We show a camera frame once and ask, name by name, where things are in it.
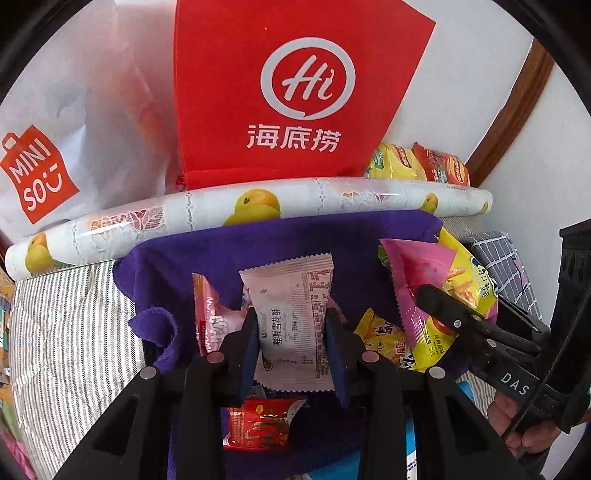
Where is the person's right hand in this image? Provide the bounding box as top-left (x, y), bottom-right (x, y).
top-left (487, 394), bottom-right (567, 467)

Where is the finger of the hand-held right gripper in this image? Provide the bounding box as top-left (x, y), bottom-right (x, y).
top-left (413, 283), bottom-right (542, 356)
top-left (498, 299), bottom-right (553, 345)

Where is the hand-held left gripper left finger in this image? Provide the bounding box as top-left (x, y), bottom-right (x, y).
top-left (55, 307), bottom-right (259, 480)

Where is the blue tissue box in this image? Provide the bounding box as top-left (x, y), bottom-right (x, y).
top-left (300, 381), bottom-right (478, 480)

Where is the white plastic shopping bag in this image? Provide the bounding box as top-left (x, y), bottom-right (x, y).
top-left (0, 0), bottom-right (185, 241)

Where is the yellow chip bag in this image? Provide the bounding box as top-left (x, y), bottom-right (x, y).
top-left (365, 142), bottom-right (428, 182)

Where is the pink red snack packet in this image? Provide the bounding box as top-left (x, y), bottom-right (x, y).
top-left (191, 272), bottom-right (247, 358)

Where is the yellow pink snack packet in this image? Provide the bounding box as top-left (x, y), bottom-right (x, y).
top-left (379, 227), bottom-right (499, 374)

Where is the fruit print wallpaper roll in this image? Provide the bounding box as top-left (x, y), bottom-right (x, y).
top-left (6, 175), bottom-right (494, 280)

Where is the grey checked folded cloth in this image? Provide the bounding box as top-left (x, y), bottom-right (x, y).
top-left (462, 231), bottom-right (532, 315)

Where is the red paper shopping bag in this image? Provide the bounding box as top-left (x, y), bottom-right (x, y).
top-left (173, 0), bottom-right (437, 190)

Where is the yellow triangular snack packet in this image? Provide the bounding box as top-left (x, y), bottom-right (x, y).
top-left (355, 308), bottom-right (419, 370)

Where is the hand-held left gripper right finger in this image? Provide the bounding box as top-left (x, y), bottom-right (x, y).
top-left (323, 307), bottom-right (532, 480)

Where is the purple towel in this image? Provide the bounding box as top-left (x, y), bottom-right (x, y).
top-left (113, 210), bottom-right (472, 480)

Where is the brown wooden door frame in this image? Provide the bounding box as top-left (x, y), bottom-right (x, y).
top-left (466, 37), bottom-right (555, 188)

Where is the orange chip bag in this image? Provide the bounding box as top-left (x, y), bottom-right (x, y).
top-left (411, 141), bottom-right (472, 188)

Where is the light pink snack packet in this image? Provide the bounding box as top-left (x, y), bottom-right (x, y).
top-left (239, 253), bottom-right (335, 393)

